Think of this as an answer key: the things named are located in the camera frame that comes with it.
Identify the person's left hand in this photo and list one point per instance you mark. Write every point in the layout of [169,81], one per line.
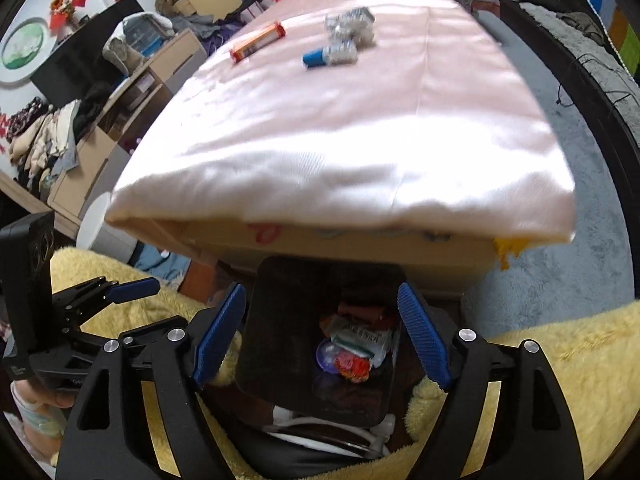
[50,397]

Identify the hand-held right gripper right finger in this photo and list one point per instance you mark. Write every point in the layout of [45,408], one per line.
[425,335]

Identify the red flags flower decoration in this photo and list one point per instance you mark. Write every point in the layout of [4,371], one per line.
[67,10]

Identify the white green wrapper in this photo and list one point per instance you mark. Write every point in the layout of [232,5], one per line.
[360,338]

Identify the yellow fluffy blanket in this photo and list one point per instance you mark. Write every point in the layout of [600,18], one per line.
[590,360]

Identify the blue denim cloth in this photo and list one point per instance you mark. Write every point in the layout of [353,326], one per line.
[160,262]

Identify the round green wall decor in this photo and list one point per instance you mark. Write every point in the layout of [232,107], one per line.
[22,47]

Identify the cloth covered storage box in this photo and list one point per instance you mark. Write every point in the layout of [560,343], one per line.
[132,40]

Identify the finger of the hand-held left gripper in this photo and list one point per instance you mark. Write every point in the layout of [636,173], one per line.
[132,290]

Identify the beige television cabinet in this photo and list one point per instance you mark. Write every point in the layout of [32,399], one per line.
[175,55]

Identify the striped crochet blanket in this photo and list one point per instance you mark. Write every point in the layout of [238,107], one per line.
[620,25]

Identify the grey rug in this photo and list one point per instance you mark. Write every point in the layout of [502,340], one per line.
[575,185]

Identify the pile of clothes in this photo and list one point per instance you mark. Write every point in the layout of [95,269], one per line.
[45,140]

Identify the blue cap clear bottle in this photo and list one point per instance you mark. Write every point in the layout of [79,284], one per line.
[312,57]

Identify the black trash bin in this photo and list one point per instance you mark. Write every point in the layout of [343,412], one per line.
[280,360]

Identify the purple plastic bowl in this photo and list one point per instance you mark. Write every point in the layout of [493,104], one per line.
[327,355]

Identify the white round stool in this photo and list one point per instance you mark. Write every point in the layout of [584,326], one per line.
[105,235]

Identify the orange tube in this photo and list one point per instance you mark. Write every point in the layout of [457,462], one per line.
[257,41]

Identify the low table, pink cloth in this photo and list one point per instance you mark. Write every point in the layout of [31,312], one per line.
[350,135]

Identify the black television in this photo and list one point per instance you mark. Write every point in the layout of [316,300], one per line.
[80,65]

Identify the red snack packet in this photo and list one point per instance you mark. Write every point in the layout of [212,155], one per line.
[362,312]

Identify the black sofa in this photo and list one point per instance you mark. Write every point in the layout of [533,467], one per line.
[607,125]

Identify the grey fluffy blanket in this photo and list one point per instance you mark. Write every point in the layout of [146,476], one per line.
[600,70]

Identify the brown cloth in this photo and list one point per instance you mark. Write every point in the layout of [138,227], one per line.
[580,25]

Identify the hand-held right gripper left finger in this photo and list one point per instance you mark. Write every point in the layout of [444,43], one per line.
[217,335]

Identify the cardboard box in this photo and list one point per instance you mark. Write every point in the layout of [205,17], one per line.
[175,2]

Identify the crumpled silver foil wrapper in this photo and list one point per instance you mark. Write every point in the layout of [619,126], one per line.
[350,25]

